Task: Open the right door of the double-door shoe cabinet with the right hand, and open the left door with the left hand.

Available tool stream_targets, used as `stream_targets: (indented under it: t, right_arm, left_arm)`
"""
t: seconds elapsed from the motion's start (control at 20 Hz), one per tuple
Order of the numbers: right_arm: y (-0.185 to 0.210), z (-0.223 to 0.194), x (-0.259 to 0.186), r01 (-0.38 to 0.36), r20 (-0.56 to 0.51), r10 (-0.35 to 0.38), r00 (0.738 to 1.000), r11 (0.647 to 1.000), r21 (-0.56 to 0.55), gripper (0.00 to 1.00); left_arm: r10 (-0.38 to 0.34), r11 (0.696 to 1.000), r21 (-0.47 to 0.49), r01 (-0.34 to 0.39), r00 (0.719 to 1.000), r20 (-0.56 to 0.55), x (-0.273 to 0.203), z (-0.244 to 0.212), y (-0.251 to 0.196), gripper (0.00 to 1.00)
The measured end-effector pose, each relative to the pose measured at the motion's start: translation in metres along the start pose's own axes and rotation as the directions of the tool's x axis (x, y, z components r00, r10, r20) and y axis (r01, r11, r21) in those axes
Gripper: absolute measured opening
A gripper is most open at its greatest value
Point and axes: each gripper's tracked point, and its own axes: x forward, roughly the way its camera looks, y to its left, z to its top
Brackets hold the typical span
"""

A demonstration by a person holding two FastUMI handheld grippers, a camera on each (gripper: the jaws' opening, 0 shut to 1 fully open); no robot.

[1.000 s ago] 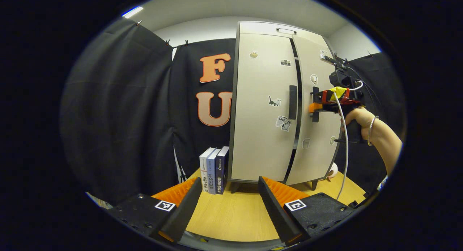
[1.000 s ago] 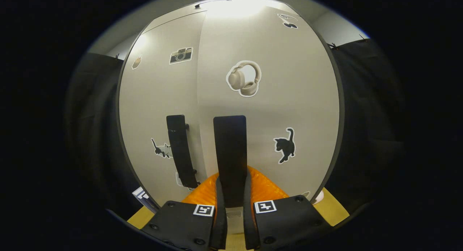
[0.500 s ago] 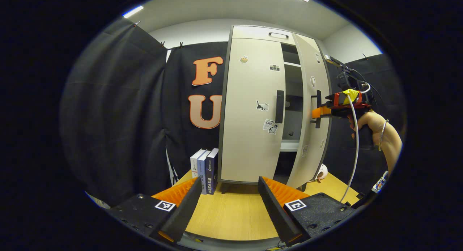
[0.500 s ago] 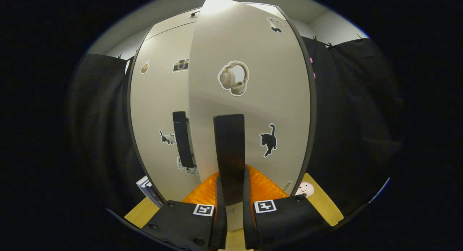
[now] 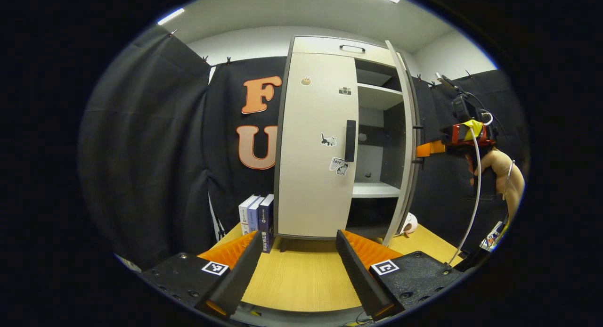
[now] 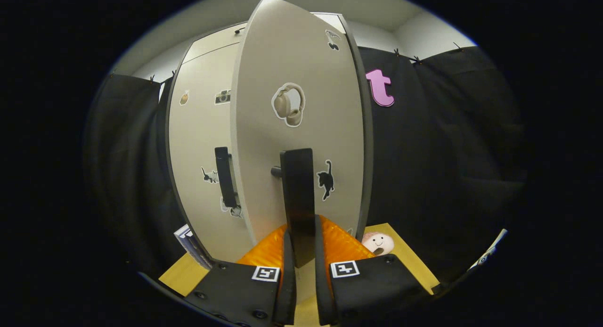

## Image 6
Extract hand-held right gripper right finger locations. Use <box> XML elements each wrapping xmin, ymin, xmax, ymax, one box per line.
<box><xmin>314</xmin><ymin>215</ymin><xmax>432</xmax><ymax>327</ymax></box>

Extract white stand bar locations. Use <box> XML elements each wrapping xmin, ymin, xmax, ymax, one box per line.
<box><xmin>469</xmin><ymin>229</ymin><xmax>508</xmax><ymax>271</ymax></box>

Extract beige cabinet door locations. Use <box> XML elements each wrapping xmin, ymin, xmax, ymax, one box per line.
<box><xmin>167</xmin><ymin>42</ymin><xmax>255</xmax><ymax>264</ymax></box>
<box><xmin>230</xmin><ymin>0</ymin><xmax>367</xmax><ymax>271</ymax></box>

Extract black door handle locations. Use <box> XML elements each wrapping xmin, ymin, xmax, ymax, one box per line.
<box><xmin>214</xmin><ymin>147</ymin><xmax>238</xmax><ymax>209</ymax></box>
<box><xmin>271</xmin><ymin>148</ymin><xmax>316</xmax><ymax>269</ymax></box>

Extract beige double-door shoe cabinet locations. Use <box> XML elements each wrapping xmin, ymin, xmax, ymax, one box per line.
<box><xmin>160</xmin><ymin>11</ymin><xmax>375</xmax><ymax>264</ymax></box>

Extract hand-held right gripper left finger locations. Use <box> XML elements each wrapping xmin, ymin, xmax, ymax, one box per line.
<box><xmin>183</xmin><ymin>223</ymin><xmax>298</xmax><ymax>327</ymax></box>

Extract small white face toy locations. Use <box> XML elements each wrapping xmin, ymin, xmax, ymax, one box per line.
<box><xmin>362</xmin><ymin>232</ymin><xmax>395</xmax><ymax>256</ymax></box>

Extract black backdrop cloth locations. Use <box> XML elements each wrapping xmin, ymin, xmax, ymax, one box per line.
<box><xmin>85</xmin><ymin>44</ymin><xmax>528</xmax><ymax>280</ymax></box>

